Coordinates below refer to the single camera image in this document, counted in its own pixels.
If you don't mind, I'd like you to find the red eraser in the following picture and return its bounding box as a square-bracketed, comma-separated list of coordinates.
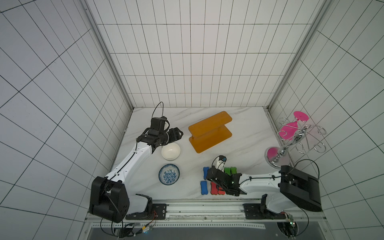
[218, 188, 226, 195]
[211, 182, 218, 195]

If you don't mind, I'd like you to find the green eraser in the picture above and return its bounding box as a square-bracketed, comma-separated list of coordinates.
[231, 167, 237, 175]
[224, 168, 232, 176]

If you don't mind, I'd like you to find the blue eraser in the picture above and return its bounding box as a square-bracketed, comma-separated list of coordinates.
[203, 167, 210, 180]
[200, 181, 208, 195]

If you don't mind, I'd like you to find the orange wooden two-tier shelf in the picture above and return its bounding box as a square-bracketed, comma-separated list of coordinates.
[188, 111, 233, 154]

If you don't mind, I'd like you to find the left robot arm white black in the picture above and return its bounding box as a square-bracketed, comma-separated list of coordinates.
[89, 116, 184, 223]

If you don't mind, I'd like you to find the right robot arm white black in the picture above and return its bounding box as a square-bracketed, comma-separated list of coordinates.
[207, 165, 322, 214]

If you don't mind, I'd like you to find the white bowl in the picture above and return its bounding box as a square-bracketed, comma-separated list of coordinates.
[161, 143, 181, 161]

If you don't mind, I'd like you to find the blue patterned bowl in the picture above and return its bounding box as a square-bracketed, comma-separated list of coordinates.
[159, 164, 180, 186]

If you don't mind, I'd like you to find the right electronics board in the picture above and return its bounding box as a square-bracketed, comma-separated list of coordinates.
[277, 212, 299, 239]

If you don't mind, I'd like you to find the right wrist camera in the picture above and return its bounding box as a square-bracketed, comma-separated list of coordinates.
[215, 155, 227, 172]

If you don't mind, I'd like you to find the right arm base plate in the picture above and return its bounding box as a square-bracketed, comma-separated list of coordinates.
[243, 204, 286, 220]

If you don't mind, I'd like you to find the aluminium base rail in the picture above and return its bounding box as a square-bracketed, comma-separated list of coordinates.
[85, 200, 326, 230]

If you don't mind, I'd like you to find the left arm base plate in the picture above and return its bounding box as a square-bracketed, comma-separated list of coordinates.
[126, 204, 168, 221]

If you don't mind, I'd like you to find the left electronics board with wires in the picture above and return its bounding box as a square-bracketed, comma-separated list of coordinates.
[111, 223, 153, 239]

